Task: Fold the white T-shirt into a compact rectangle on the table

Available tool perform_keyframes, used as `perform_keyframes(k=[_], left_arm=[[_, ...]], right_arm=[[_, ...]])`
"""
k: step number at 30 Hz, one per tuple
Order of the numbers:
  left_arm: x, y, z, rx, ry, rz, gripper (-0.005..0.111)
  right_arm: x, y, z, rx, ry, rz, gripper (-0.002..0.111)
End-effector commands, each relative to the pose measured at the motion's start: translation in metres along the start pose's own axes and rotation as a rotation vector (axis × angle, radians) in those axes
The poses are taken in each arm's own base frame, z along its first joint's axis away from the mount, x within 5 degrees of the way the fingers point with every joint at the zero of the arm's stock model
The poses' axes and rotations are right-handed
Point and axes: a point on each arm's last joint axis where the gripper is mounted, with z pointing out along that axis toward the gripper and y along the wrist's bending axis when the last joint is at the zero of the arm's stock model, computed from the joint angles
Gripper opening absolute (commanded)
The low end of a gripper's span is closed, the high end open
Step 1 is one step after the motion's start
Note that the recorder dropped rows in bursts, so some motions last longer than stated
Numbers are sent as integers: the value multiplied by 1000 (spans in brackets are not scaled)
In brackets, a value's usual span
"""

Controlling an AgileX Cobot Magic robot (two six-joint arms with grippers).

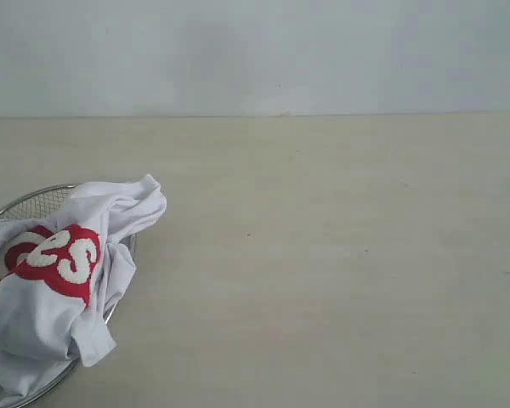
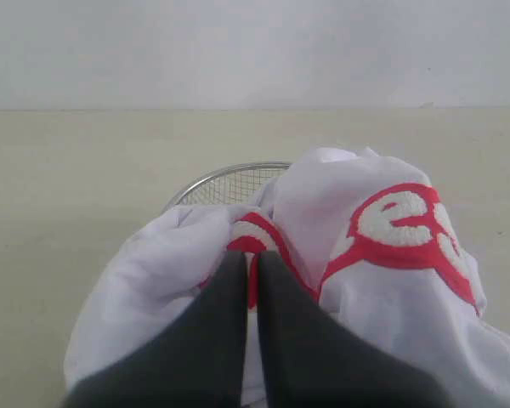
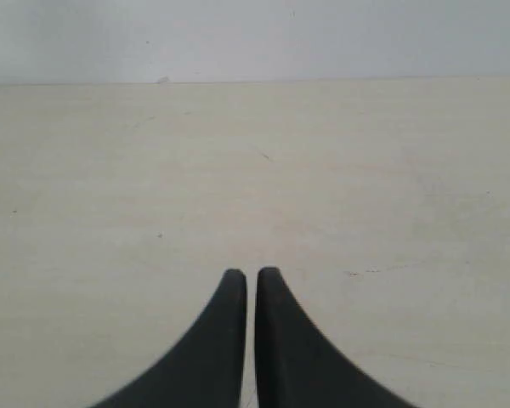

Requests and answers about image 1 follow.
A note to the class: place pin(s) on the white t-shirt with red logo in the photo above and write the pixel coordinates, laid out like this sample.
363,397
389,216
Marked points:
60,275

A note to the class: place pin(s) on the round wire mesh basket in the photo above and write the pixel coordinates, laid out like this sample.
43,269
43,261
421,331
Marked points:
40,204

